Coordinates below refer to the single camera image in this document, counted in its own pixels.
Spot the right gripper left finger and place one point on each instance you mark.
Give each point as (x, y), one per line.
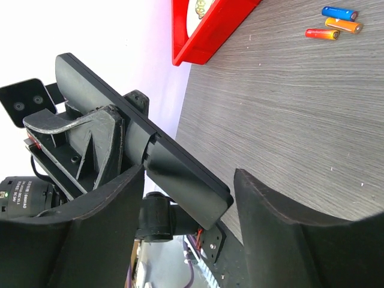
(78, 244)

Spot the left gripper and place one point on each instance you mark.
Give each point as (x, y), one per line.
(78, 154)

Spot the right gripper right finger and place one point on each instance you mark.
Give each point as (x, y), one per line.
(288, 244)

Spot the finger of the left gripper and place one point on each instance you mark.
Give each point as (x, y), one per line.
(139, 100)

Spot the black remote control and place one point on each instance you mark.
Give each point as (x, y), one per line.
(185, 179)

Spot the red battery cluster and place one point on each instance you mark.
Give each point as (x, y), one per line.
(325, 34)

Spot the blue battery cluster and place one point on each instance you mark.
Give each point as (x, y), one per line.
(340, 13)

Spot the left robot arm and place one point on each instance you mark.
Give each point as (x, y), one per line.
(33, 196)

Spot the white paper plate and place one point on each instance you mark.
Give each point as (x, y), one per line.
(193, 17)

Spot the red plastic tray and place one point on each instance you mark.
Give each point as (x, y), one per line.
(216, 26)

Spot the orange battery left cluster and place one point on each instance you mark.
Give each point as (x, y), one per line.
(344, 25)

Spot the white slotted cable duct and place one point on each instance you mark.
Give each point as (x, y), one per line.
(198, 262)

